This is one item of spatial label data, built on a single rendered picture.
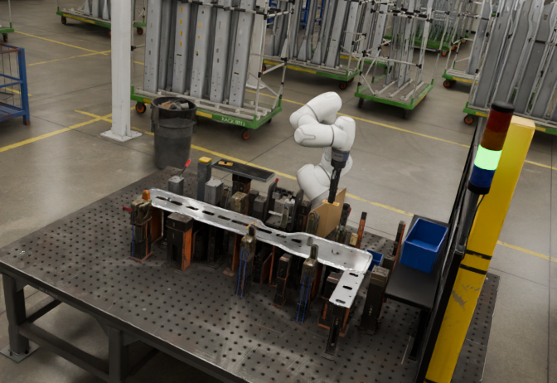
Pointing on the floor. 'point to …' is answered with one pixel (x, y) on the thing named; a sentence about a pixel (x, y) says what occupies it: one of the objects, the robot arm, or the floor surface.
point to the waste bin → (172, 130)
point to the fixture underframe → (118, 346)
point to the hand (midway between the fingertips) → (331, 196)
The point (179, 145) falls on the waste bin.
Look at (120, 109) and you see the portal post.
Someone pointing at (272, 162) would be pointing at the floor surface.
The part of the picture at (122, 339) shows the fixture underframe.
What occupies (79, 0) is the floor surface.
